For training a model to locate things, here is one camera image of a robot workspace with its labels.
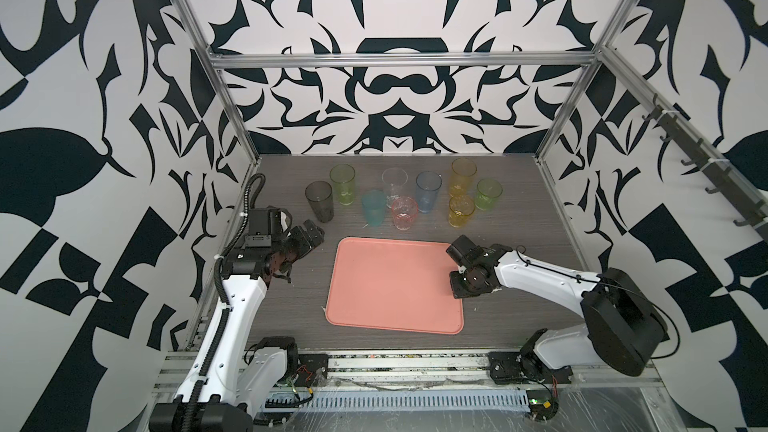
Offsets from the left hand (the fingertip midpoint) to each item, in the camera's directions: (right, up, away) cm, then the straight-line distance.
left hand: (311, 235), depth 78 cm
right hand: (+40, -16, +9) cm, 44 cm away
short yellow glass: (+44, +5, +24) cm, 51 cm away
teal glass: (+16, +8, +16) cm, 24 cm away
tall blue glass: (+33, +13, +19) cm, 40 cm away
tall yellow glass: (+45, +16, +25) cm, 53 cm away
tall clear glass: (+22, +15, +20) cm, 33 cm away
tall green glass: (+6, +15, +19) cm, 25 cm away
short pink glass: (+25, +5, +22) cm, 34 cm away
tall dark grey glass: (-1, +9, +18) cm, 20 cm away
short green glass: (+54, +11, +26) cm, 61 cm away
